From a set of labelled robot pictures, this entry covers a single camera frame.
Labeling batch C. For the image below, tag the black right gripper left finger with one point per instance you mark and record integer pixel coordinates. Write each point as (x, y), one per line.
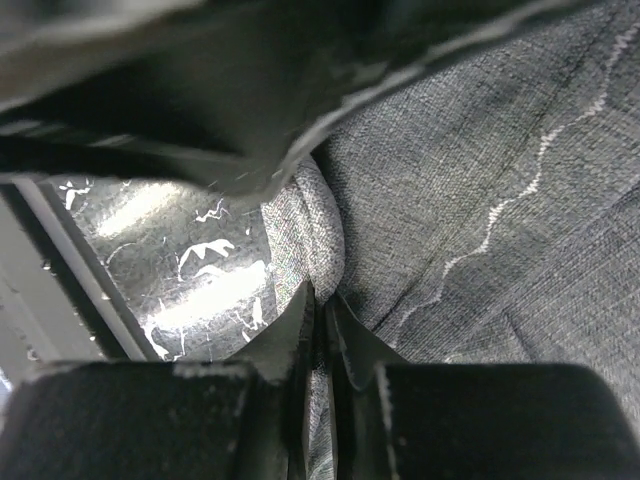
(275, 434)

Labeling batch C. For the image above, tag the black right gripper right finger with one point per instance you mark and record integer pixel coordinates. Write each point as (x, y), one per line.
(352, 355)

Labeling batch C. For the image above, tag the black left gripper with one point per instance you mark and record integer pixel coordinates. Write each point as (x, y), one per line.
(227, 95)

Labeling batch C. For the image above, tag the grey cloth napkin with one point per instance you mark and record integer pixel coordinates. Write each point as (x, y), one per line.
(489, 214)

